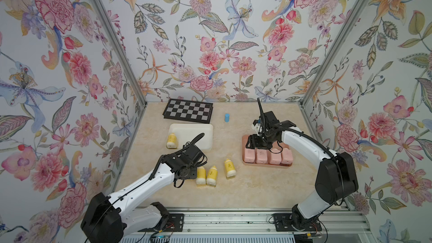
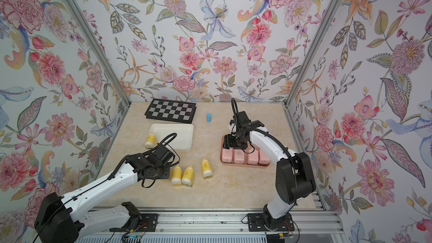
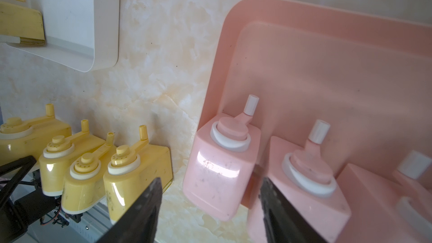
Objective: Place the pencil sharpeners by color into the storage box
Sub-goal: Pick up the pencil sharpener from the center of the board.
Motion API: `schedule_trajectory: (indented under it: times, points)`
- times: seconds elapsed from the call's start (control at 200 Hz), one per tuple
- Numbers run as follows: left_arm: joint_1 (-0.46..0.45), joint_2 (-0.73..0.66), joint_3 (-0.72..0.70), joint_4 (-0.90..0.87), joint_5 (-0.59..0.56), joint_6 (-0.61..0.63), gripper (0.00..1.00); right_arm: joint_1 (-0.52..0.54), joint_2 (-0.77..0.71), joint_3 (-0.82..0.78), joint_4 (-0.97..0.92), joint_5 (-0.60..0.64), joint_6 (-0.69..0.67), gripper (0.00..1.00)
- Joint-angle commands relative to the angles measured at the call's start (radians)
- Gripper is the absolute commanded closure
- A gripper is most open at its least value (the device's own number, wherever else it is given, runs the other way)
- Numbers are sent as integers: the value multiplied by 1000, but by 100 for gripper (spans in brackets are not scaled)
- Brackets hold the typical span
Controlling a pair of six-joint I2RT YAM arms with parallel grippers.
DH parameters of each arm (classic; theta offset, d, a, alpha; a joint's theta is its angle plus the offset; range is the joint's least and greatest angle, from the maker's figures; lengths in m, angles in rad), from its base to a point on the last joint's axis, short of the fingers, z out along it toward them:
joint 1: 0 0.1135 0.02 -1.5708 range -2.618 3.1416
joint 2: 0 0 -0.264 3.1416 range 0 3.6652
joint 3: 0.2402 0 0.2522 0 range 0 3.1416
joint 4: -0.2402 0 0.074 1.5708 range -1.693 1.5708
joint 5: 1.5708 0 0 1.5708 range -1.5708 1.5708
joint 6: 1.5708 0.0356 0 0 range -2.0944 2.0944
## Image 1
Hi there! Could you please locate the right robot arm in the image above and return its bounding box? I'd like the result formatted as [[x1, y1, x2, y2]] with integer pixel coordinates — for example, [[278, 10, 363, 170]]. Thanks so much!
[[246, 111, 358, 229]]

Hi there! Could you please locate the pink storage tray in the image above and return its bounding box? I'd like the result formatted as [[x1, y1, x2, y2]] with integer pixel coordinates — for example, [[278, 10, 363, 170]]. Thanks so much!
[[242, 135, 290, 168]]

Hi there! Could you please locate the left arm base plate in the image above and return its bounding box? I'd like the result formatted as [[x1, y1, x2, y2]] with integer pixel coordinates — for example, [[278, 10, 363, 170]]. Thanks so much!
[[139, 214, 185, 233]]

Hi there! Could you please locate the white storage tray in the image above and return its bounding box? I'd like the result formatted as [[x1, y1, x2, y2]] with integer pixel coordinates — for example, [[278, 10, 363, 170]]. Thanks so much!
[[168, 123, 214, 152]]

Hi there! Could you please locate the pink sharpener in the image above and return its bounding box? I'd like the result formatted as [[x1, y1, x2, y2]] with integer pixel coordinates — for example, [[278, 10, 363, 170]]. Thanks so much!
[[281, 148, 294, 166], [255, 149, 268, 164], [243, 148, 255, 164], [268, 151, 282, 165]]

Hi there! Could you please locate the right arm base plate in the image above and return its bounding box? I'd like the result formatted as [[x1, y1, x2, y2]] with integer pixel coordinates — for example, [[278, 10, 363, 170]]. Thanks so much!
[[269, 213, 322, 232]]

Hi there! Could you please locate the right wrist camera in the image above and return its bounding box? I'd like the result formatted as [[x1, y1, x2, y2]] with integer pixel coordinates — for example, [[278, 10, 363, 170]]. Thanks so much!
[[252, 120, 262, 135]]

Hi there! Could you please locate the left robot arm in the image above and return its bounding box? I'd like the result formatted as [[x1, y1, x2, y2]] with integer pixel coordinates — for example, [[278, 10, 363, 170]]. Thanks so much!
[[81, 133, 207, 243]]

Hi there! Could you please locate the yellow sharpener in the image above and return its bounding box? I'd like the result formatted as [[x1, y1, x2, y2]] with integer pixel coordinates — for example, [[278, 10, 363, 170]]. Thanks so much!
[[166, 133, 178, 149], [224, 159, 237, 178], [206, 166, 218, 187], [196, 166, 207, 186]]

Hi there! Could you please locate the black white checkerboard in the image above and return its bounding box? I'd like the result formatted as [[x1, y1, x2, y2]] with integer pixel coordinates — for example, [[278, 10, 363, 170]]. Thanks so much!
[[163, 99, 213, 124]]

